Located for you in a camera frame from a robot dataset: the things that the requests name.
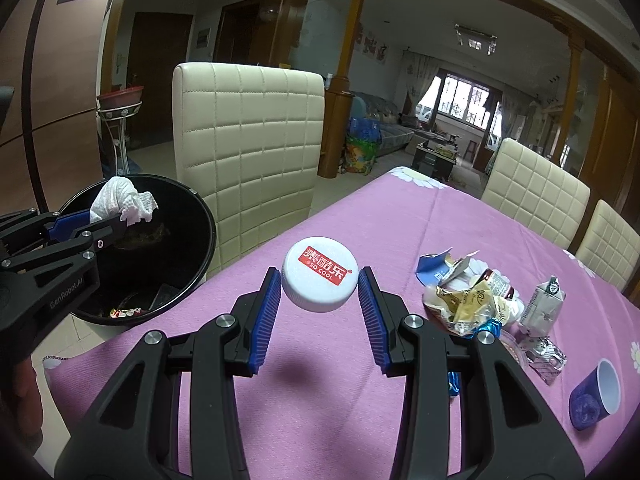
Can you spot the wooden column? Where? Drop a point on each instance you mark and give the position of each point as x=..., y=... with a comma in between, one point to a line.
x=350, y=60

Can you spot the ceiling lamp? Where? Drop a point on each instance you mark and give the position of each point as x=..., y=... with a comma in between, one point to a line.
x=475, y=37

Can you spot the white metal plant stand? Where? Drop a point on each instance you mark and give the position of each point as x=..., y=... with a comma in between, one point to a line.
x=117, y=135

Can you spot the cream quilted dining chair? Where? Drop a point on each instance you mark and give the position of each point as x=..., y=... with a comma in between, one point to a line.
x=245, y=150
x=535, y=190
x=612, y=245

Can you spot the black round trash bin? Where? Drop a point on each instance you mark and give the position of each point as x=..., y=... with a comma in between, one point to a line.
x=190, y=260

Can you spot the coffee table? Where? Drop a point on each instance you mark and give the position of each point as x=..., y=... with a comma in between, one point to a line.
x=435, y=155

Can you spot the colourful printed bag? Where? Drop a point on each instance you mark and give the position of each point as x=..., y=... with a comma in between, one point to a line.
x=360, y=147

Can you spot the barred window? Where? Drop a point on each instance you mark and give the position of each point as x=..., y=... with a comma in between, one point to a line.
x=460, y=102

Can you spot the red flower pot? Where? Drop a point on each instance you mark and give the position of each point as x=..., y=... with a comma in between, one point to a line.
x=120, y=96

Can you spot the small blue candy wrapper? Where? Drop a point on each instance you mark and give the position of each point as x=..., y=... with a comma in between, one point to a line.
x=455, y=384

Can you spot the purple flowered tablecloth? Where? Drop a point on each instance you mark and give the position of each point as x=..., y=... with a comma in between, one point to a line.
x=350, y=210

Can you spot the silver foil wrapper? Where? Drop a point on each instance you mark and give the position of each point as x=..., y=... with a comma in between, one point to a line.
x=547, y=360

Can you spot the white milk carton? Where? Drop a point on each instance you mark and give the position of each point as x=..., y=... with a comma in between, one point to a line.
x=542, y=310

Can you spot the crumpled gold wrapper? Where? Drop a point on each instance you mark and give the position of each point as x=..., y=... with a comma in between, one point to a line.
x=465, y=310

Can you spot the dark wooden door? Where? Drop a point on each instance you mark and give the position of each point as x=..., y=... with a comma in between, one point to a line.
x=160, y=80

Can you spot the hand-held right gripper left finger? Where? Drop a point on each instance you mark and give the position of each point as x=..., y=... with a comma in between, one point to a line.
x=265, y=316

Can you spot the torn blue paper box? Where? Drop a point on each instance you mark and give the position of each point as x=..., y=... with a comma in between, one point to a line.
x=430, y=270

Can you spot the wall picture stickers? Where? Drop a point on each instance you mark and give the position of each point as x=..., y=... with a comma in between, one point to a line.
x=370, y=45

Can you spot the white tissue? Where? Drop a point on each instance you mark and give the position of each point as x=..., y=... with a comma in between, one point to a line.
x=117, y=195

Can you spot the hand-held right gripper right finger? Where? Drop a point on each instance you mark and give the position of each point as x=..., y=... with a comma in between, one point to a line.
x=372, y=321

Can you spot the brown snack wrapper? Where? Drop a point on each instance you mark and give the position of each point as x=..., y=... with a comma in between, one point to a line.
x=496, y=284

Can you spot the white bottle cap red label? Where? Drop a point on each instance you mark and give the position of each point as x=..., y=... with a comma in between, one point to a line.
x=320, y=280

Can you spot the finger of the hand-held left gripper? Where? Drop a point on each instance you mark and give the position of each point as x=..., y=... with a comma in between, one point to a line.
x=70, y=225
x=102, y=236

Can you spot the grey sofa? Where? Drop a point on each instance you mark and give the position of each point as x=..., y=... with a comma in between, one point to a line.
x=390, y=120

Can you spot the blue paper cup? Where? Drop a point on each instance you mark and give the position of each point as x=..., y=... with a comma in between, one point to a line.
x=585, y=405

